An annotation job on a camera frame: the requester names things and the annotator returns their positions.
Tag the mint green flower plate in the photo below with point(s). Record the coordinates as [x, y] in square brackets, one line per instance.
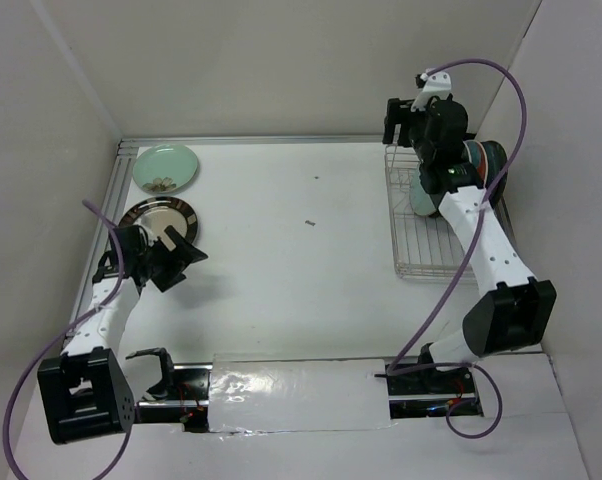
[165, 169]

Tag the dark teal blossom plate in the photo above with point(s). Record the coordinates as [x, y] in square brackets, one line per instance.
[496, 159]

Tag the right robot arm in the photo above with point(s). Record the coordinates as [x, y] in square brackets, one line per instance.
[514, 306]

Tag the red teal flower plate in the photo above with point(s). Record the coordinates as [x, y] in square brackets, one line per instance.
[477, 157]

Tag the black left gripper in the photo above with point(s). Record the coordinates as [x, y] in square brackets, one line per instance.
[184, 254]

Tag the brown striped rim plate left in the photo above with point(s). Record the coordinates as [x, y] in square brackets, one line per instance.
[157, 213]

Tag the silver foil sheet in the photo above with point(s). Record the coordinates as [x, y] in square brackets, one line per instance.
[298, 396]

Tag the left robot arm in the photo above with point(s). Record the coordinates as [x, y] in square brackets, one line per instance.
[84, 391]

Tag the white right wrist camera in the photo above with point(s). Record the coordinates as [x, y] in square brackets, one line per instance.
[436, 85]

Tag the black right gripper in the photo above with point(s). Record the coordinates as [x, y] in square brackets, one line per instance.
[400, 120]

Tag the aluminium frame rail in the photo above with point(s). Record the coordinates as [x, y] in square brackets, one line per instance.
[121, 179]

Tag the metal wire dish rack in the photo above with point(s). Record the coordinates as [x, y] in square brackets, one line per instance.
[424, 249]

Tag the light blue flower plate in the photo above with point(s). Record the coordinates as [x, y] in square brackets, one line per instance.
[422, 203]

